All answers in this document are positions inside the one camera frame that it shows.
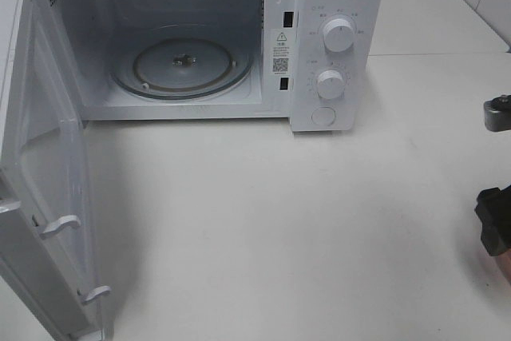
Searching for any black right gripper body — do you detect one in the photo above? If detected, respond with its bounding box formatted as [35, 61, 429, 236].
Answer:
[474, 186, 510, 256]

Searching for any round white door button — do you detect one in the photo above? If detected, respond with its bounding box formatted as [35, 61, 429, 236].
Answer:
[311, 107, 336, 126]

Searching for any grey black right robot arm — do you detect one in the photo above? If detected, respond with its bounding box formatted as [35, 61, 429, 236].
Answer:
[474, 95, 510, 257]

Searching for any lower white microwave knob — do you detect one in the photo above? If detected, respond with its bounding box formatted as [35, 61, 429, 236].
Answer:
[316, 69, 346, 100]

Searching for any white microwave knob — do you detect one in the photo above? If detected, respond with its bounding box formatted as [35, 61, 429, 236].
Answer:
[320, 15, 356, 53]
[316, 69, 346, 100]

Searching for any upper white microwave knob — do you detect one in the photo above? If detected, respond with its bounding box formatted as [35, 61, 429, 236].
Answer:
[320, 15, 356, 53]

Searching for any white microwave oven body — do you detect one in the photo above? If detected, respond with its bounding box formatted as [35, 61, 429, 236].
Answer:
[59, 0, 381, 132]

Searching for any white warning label sticker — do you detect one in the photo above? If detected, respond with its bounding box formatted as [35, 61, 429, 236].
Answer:
[270, 29, 295, 76]

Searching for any glass microwave turntable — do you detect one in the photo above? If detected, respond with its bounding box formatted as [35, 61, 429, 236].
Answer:
[109, 24, 259, 101]

